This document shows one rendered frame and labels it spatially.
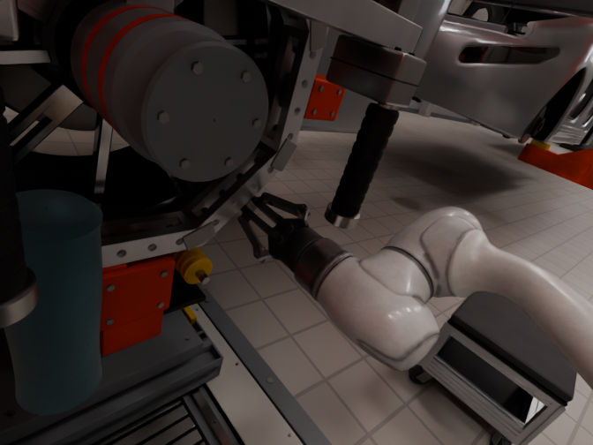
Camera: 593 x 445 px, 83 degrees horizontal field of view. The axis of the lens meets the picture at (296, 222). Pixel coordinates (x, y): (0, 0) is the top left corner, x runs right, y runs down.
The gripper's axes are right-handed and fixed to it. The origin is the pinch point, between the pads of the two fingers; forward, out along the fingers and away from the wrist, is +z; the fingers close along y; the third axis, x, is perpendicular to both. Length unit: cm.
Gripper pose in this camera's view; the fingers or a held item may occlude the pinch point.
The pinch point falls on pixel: (241, 198)
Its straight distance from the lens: 66.7
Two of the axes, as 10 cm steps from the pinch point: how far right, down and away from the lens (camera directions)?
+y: 6.9, -7.0, 1.6
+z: -6.5, -5.2, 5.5
